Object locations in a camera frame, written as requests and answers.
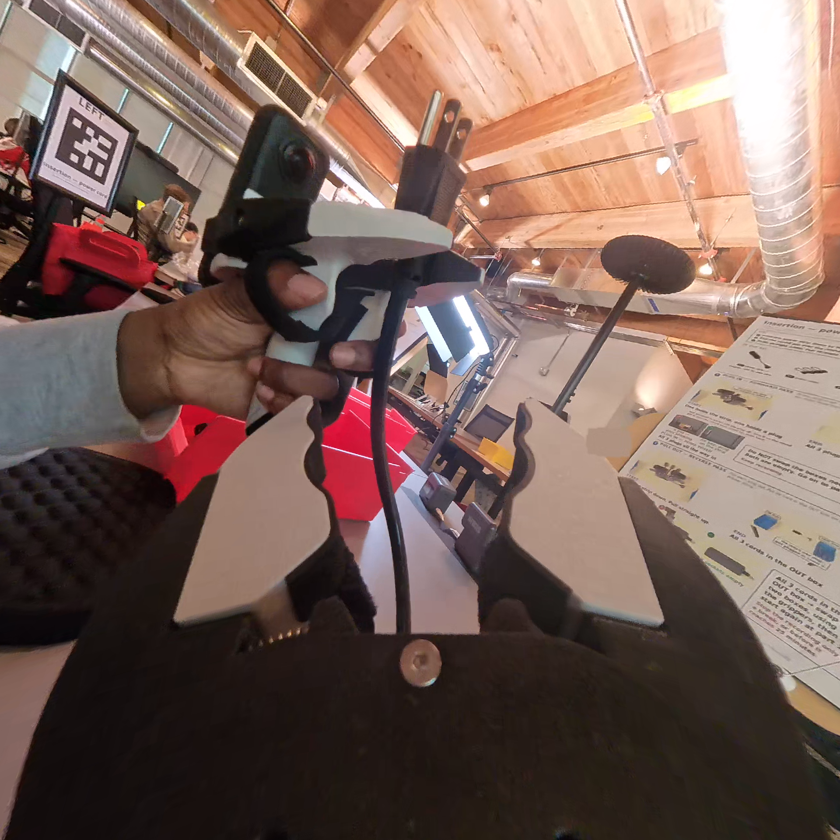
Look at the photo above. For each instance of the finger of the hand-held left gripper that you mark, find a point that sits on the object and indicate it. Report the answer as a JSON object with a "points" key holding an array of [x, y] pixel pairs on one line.
{"points": [[453, 279], [374, 233]]}

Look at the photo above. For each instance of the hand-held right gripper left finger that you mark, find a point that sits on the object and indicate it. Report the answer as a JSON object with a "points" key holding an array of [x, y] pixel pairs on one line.
{"points": [[256, 512]]}

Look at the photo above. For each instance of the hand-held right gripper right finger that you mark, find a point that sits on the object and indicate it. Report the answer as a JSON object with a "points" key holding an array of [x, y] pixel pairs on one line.
{"points": [[584, 525]]}

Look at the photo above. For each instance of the red plastic bin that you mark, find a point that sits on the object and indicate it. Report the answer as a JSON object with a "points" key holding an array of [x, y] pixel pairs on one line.
{"points": [[354, 472]]}

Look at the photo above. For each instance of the person's left forearm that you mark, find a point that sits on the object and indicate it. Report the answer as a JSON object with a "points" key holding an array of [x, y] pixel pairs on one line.
{"points": [[59, 380]]}

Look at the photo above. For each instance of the person's left hand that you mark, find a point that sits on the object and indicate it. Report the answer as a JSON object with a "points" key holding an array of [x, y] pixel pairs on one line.
{"points": [[190, 341]]}

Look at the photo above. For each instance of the panel light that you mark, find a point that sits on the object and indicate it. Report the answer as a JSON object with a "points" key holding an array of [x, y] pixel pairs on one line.
{"points": [[453, 328]]}

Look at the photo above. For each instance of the ceiling air vent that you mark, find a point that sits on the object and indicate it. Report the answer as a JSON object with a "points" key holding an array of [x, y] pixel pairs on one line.
{"points": [[279, 75]]}

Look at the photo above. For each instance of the grey timer device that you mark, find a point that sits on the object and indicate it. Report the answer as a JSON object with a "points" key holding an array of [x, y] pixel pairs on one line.
{"points": [[476, 535], [438, 492]]}

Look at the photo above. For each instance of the yellow box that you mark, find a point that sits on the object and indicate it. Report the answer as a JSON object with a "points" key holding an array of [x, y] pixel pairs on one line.
{"points": [[495, 453]]}

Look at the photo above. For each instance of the black light stand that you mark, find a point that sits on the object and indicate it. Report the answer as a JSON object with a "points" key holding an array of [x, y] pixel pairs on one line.
{"points": [[459, 413]]}

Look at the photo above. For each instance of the instruction poster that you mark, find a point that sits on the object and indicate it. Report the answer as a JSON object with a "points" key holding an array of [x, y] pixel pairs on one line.
{"points": [[754, 459]]}

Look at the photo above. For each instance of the black dimpled foam pad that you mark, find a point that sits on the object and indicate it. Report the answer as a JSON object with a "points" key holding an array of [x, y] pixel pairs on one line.
{"points": [[65, 525]]}

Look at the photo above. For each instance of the printed tag sign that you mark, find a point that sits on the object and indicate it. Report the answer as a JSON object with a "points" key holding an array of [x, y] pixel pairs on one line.
{"points": [[85, 144]]}

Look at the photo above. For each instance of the black disc on pole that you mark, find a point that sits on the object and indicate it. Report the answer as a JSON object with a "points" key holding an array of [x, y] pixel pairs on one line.
{"points": [[646, 262]]}

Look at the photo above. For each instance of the silver air duct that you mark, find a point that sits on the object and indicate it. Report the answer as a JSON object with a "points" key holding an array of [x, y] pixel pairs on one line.
{"points": [[781, 197]]}

